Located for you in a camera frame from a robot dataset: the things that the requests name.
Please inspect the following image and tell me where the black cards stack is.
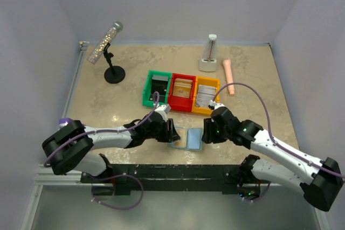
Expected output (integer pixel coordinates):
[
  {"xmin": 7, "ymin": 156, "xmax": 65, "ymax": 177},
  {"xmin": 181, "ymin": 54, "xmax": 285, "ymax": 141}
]
[{"xmin": 149, "ymin": 75, "xmax": 169, "ymax": 103}]

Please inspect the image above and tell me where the red plastic bin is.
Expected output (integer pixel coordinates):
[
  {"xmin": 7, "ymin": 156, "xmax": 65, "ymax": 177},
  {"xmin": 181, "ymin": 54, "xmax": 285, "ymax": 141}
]
[{"xmin": 168, "ymin": 73, "xmax": 196, "ymax": 113}]

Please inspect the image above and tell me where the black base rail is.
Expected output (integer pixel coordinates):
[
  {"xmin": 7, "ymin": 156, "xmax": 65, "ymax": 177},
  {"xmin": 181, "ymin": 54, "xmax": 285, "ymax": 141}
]
[{"xmin": 81, "ymin": 164, "xmax": 268, "ymax": 196}]

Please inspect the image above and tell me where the green plastic bin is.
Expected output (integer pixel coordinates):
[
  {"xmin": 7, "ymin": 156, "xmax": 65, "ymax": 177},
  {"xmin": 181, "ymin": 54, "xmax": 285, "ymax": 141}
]
[{"xmin": 142, "ymin": 70, "xmax": 172, "ymax": 107}]

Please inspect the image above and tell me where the purple cable loop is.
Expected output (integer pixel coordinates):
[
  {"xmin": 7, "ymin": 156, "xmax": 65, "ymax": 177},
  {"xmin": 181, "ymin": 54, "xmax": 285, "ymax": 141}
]
[{"xmin": 91, "ymin": 175, "xmax": 145, "ymax": 210}]

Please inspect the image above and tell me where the white cards stack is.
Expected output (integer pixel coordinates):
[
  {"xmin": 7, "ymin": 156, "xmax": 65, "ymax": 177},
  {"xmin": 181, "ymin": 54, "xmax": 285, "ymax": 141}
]
[{"xmin": 195, "ymin": 85, "xmax": 217, "ymax": 108}]

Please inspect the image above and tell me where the glitter silver microphone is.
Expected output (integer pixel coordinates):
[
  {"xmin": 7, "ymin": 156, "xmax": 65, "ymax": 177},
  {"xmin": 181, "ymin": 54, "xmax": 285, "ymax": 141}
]
[{"xmin": 87, "ymin": 21, "xmax": 123, "ymax": 64}]

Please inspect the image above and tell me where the black microphone stand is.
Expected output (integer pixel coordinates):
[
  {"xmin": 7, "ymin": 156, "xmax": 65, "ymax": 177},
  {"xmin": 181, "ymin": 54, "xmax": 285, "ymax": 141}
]
[{"xmin": 103, "ymin": 43, "xmax": 126, "ymax": 84}]

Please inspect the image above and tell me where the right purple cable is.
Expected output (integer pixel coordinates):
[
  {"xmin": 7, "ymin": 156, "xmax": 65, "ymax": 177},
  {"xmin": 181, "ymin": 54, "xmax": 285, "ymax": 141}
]
[{"xmin": 210, "ymin": 82, "xmax": 345, "ymax": 179}]

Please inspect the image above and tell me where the purple block fixture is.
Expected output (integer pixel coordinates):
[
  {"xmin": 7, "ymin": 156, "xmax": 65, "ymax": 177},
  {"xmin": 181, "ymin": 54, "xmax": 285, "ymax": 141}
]
[{"xmin": 59, "ymin": 117, "xmax": 73, "ymax": 128}]

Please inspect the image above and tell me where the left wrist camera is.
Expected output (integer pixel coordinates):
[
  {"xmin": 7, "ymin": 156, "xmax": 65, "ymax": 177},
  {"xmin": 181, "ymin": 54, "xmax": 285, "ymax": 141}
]
[{"xmin": 155, "ymin": 104, "xmax": 171, "ymax": 121}]

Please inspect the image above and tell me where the teal leather card holder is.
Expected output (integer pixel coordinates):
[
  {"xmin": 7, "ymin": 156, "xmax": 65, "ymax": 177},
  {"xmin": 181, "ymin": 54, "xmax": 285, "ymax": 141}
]
[{"xmin": 168, "ymin": 128, "xmax": 203, "ymax": 151}]

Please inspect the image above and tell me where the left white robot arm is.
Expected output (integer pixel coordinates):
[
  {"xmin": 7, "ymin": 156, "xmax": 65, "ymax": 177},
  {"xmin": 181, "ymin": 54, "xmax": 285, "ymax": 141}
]
[{"xmin": 42, "ymin": 111, "xmax": 181, "ymax": 183}]

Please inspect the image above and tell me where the gold cards stack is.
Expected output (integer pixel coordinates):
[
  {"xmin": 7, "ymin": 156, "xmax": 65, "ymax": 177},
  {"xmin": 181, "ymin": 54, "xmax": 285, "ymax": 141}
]
[{"xmin": 172, "ymin": 78, "xmax": 193, "ymax": 99}]

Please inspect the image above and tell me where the gold credit card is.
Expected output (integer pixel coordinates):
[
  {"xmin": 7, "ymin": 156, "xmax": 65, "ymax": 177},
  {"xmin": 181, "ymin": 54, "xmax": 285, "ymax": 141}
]
[{"xmin": 174, "ymin": 129, "xmax": 187, "ymax": 148}]

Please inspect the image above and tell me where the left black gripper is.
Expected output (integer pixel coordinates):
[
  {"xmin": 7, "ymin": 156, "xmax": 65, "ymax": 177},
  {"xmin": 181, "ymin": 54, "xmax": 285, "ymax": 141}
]
[{"xmin": 144, "ymin": 119, "xmax": 180, "ymax": 143}]

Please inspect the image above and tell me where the white metronome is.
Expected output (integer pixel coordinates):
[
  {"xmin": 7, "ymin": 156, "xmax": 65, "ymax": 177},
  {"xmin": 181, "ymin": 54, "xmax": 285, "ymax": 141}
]
[{"xmin": 199, "ymin": 34, "xmax": 218, "ymax": 72}]

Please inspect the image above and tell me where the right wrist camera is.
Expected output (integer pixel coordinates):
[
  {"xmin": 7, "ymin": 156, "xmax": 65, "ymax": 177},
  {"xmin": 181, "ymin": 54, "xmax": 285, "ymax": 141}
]
[{"xmin": 208, "ymin": 100, "xmax": 224, "ymax": 110}]

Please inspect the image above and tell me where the pink flashlight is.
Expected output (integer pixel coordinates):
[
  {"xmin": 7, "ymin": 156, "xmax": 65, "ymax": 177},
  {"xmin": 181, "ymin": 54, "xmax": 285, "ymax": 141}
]
[{"xmin": 222, "ymin": 59, "xmax": 235, "ymax": 96}]

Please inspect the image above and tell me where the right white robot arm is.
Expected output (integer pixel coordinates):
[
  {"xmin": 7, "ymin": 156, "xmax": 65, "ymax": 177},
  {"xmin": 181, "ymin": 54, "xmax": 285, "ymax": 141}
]
[{"xmin": 202, "ymin": 102, "xmax": 344, "ymax": 212}]

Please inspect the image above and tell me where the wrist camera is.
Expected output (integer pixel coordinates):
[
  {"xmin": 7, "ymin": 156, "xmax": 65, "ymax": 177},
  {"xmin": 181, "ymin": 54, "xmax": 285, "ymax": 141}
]
[
  {"xmin": 155, "ymin": 104, "xmax": 171, "ymax": 121},
  {"xmin": 208, "ymin": 100, "xmax": 224, "ymax": 110}
]

